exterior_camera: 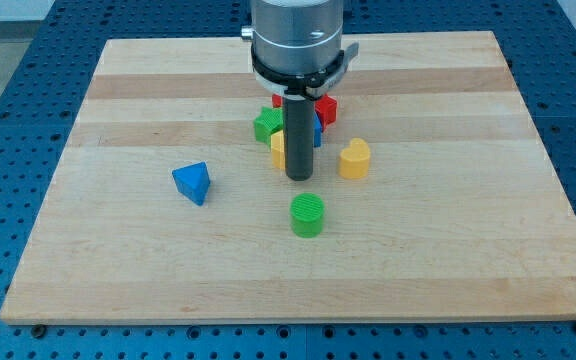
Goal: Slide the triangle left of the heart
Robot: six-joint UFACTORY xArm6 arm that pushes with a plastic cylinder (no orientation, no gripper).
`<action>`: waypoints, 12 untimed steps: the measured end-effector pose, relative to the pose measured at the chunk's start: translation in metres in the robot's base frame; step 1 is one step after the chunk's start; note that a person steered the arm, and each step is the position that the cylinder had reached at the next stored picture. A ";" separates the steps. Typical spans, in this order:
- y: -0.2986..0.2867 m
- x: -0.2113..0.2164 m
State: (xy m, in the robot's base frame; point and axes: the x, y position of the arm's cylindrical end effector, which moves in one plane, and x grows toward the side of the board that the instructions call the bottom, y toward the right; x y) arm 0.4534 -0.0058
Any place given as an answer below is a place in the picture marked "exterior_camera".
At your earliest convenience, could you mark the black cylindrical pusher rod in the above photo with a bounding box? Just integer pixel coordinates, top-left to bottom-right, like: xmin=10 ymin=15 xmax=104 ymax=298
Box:
xmin=282 ymin=98 xmax=315 ymax=181

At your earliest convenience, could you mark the blue triangle block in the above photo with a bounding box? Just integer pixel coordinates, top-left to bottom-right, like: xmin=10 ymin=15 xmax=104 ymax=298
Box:
xmin=171 ymin=162 xmax=211 ymax=206

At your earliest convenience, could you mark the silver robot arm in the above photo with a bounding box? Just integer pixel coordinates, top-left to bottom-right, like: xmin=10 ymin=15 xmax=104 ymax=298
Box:
xmin=242 ymin=0 xmax=358 ymax=181

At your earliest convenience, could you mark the yellow heart block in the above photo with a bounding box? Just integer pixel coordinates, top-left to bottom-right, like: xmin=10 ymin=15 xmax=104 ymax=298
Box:
xmin=338 ymin=138 xmax=371 ymax=179

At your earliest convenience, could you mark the blue block behind rod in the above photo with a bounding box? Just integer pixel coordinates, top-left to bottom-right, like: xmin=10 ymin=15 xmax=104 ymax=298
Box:
xmin=313 ymin=113 xmax=322 ymax=148

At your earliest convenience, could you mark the red block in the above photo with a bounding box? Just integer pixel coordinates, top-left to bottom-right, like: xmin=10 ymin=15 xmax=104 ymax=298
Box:
xmin=271 ymin=95 xmax=338 ymax=137

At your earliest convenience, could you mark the green star block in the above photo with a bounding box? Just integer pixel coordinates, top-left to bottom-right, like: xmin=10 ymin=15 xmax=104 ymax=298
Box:
xmin=253 ymin=107 xmax=283 ymax=145

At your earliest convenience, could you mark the yellow block behind rod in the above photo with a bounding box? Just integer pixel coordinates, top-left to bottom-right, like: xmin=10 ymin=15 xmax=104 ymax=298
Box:
xmin=270 ymin=130 xmax=286 ymax=170

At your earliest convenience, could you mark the green cylinder block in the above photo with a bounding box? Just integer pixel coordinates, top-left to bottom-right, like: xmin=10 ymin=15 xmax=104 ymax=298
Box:
xmin=290 ymin=193 xmax=325 ymax=238

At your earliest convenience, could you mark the wooden board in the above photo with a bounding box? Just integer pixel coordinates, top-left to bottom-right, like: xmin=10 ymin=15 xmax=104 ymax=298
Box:
xmin=0 ymin=31 xmax=576 ymax=325

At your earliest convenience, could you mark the black clamp ring with lever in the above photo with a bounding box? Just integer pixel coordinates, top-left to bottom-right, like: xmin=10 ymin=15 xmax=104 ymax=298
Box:
xmin=250 ymin=41 xmax=360 ymax=102

